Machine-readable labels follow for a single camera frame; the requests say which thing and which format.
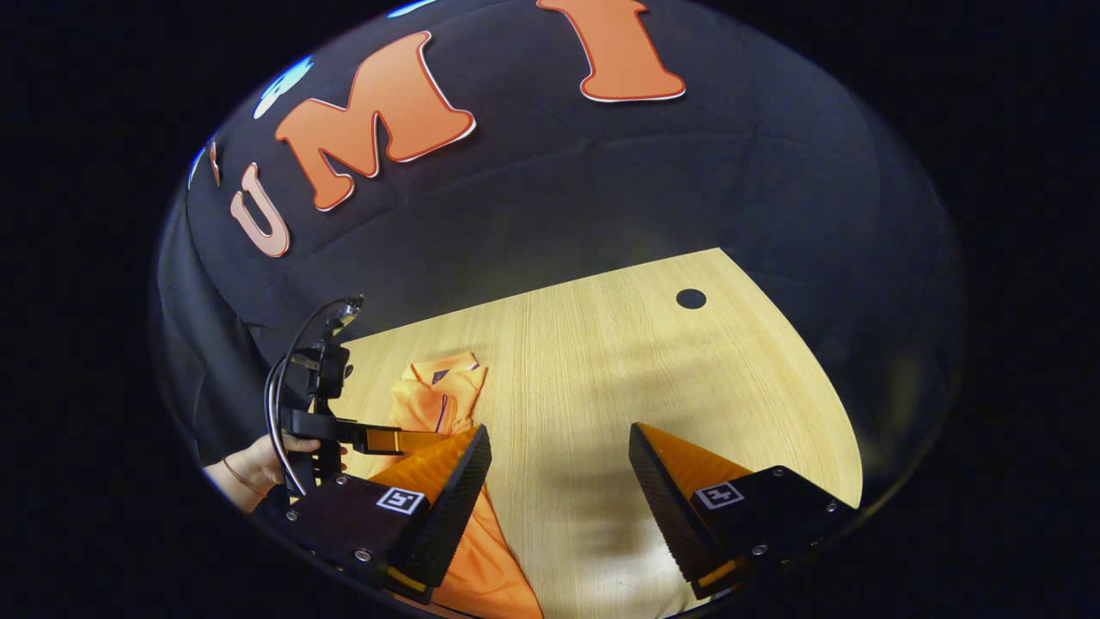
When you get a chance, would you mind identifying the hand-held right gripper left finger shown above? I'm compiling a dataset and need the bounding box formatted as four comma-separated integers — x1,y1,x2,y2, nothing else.
282,423,493,604

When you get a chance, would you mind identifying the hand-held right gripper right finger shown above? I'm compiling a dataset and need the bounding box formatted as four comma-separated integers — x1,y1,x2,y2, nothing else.
628,421,860,602

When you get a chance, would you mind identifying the orange T-shirt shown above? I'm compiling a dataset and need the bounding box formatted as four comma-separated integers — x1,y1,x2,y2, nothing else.
370,351,544,619

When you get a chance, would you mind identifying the black backdrop cloth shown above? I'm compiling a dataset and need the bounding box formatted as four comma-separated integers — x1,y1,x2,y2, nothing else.
150,0,968,517

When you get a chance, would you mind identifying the left hand-held gripper black cable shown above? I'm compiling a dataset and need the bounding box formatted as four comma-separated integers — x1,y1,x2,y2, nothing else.
264,296,364,498

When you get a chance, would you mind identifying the thin wrist bracelet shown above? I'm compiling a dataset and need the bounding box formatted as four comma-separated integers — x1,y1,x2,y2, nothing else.
223,458,269,499

